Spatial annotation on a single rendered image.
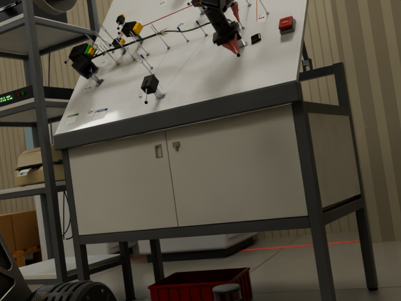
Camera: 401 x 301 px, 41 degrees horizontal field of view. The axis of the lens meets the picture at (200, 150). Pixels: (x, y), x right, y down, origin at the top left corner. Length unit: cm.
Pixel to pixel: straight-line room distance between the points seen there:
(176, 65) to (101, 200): 67
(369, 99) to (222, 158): 185
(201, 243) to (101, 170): 164
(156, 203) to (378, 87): 198
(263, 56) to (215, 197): 56
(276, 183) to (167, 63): 75
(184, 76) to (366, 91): 178
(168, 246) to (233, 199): 203
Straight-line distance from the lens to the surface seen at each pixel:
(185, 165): 211
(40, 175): 264
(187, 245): 392
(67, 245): 462
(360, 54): 375
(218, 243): 381
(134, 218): 228
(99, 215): 241
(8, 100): 277
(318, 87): 442
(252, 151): 196
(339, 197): 213
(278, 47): 203
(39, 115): 257
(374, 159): 369
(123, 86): 241
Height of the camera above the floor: 59
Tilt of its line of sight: 3 degrees up
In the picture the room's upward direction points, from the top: 8 degrees counter-clockwise
